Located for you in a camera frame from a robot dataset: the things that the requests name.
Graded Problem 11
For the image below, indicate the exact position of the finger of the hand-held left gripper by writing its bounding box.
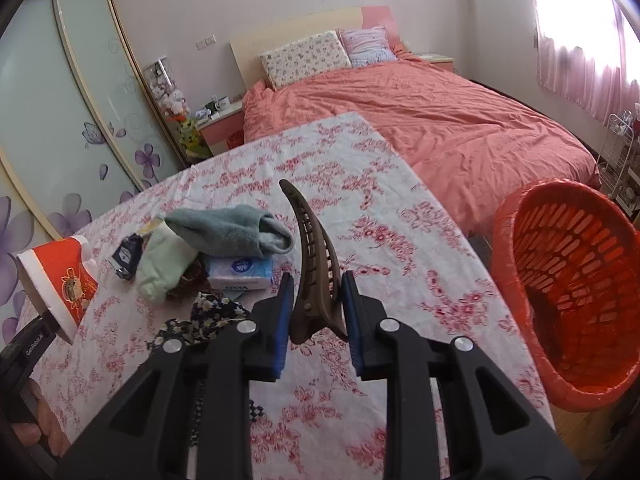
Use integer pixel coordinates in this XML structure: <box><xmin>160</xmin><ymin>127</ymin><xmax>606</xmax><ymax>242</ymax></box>
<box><xmin>0</xmin><ymin>310</ymin><xmax>57</xmax><ymax>377</ymax></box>

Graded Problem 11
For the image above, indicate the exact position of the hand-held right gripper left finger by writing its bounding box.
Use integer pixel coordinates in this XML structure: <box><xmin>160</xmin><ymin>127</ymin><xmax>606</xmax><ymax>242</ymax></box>
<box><xmin>54</xmin><ymin>272</ymin><xmax>296</xmax><ymax>480</ymax></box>

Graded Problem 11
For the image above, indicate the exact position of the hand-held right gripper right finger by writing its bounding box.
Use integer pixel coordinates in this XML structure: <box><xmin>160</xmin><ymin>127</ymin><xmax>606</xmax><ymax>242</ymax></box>
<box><xmin>341</xmin><ymin>271</ymin><xmax>583</xmax><ymax>480</ymax></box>

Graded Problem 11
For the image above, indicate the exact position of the red paper cup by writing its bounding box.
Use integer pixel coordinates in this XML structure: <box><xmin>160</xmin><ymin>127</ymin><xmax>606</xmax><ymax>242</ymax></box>
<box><xmin>16</xmin><ymin>238</ymin><xmax>99</xmax><ymax>346</ymax></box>

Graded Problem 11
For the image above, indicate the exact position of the brown hair clip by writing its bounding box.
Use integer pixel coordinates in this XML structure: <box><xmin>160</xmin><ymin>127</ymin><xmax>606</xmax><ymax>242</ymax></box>
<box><xmin>279</xmin><ymin>179</ymin><xmax>349</xmax><ymax>346</ymax></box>

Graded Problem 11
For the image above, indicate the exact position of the blue white tissue pack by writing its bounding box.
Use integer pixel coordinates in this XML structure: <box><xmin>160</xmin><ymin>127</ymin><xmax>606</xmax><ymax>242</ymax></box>
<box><xmin>206</xmin><ymin>255</ymin><xmax>275</xmax><ymax>294</ymax></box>

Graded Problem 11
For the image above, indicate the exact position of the light green towel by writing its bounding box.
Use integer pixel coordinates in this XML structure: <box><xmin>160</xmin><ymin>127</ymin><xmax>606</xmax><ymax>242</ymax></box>
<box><xmin>136</xmin><ymin>220</ymin><xmax>199</xmax><ymax>305</ymax></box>

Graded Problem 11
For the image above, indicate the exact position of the orange plastic laundry basket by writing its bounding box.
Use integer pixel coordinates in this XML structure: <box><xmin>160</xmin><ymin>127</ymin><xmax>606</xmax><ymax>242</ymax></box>
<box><xmin>492</xmin><ymin>179</ymin><xmax>640</xmax><ymax>413</ymax></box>

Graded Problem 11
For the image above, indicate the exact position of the dark floral scrunchie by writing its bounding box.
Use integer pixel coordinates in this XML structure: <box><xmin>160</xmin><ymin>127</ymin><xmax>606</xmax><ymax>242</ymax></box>
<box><xmin>152</xmin><ymin>292</ymin><xmax>251</xmax><ymax>348</ymax></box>

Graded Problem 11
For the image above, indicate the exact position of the floral red white tablecloth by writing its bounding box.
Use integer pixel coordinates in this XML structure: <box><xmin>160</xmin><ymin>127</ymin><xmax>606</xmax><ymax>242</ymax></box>
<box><xmin>15</xmin><ymin>111</ymin><xmax>557</xmax><ymax>480</ymax></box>

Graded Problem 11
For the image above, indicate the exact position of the red patterned scrunchie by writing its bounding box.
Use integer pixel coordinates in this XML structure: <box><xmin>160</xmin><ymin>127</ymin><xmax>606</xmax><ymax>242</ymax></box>
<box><xmin>167</xmin><ymin>260</ymin><xmax>211</xmax><ymax>302</ymax></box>

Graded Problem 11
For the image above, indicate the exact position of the teal grey sock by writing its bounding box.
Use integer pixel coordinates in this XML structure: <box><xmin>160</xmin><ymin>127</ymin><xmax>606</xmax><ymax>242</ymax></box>
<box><xmin>165</xmin><ymin>204</ymin><xmax>294</xmax><ymax>262</ymax></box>

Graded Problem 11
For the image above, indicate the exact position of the dark small packet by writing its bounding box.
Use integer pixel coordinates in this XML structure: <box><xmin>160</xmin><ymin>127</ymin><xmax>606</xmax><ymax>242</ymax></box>
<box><xmin>111</xmin><ymin>233</ymin><xmax>146</xmax><ymax>281</ymax></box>

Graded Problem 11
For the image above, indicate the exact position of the pink white nightstand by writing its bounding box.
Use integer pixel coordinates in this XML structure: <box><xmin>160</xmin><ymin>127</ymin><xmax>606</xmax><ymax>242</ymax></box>
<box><xmin>197</xmin><ymin>101</ymin><xmax>246</xmax><ymax>157</ymax></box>
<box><xmin>415</xmin><ymin>52</ymin><xmax>456</xmax><ymax>74</ymax></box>

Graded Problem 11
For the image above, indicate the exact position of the green plush toy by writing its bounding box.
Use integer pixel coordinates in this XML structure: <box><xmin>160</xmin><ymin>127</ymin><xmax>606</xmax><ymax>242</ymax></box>
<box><xmin>175</xmin><ymin>117</ymin><xmax>212</xmax><ymax>162</ymax></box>

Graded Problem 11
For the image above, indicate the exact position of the bed with salmon duvet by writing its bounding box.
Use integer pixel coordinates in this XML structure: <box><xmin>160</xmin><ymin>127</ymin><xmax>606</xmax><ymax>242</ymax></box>
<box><xmin>242</xmin><ymin>54</ymin><xmax>602</xmax><ymax>237</ymax></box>

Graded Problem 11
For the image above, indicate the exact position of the wardrobe with floral glass doors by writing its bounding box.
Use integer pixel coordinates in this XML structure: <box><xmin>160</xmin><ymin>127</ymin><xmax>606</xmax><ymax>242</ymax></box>
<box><xmin>0</xmin><ymin>0</ymin><xmax>187</xmax><ymax>342</ymax></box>

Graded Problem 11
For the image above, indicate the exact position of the plush toy display case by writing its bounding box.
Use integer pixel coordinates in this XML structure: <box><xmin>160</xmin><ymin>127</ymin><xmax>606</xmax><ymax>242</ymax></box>
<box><xmin>142</xmin><ymin>56</ymin><xmax>193</xmax><ymax>122</ymax></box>

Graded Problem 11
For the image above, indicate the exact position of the floral white pillow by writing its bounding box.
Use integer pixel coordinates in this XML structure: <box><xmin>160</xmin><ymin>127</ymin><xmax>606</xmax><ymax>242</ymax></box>
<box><xmin>260</xmin><ymin>30</ymin><xmax>352</xmax><ymax>92</ymax></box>

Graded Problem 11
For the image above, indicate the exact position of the pink striped pillow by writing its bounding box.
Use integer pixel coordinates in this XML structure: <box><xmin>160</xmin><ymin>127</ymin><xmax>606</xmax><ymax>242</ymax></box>
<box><xmin>339</xmin><ymin>25</ymin><xmax>399</xmax><ymax>68</ymax></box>

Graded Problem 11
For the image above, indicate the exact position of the beige pink headboard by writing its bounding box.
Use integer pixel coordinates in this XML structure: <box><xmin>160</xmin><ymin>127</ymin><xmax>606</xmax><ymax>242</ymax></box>
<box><xmin>230</xmin><ymin>6</ymin><xmax>407</xmax><ymax>95</ymax></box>

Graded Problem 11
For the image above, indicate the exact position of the pink curtain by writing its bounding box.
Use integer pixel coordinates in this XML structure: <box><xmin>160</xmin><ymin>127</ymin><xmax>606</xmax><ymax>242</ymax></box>
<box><xmin>529</xmin><ymin>0</ymin><xmax>640</xmax><ymax>127</ymax></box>

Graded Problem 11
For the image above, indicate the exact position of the white wire rack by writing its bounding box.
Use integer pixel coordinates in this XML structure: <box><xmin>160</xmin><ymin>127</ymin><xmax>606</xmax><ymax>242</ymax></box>
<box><xmin>597</xmin><ymin>112</ymin><xmax>640</xmax><ymax>222</ymax></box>

